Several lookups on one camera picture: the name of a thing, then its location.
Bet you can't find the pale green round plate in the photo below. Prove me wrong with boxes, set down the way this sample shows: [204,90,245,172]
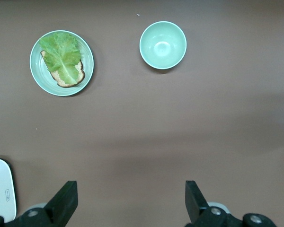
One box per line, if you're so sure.
[29,29,95,97]

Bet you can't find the green lettuce leaf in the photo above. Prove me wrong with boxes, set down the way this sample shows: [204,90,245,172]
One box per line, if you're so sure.
[39,32,83,86]

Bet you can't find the toasted bread slice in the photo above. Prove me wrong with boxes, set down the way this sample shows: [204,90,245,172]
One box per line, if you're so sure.
[40,50,86,88]

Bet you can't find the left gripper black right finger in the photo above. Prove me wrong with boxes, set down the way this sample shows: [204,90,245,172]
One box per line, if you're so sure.
[184,180,279,227]

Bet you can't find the pale green bowl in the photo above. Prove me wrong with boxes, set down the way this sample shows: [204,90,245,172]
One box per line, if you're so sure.
[139,21,187,70]

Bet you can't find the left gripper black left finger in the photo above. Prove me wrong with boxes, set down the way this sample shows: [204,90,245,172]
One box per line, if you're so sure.
[0,181,79,227]

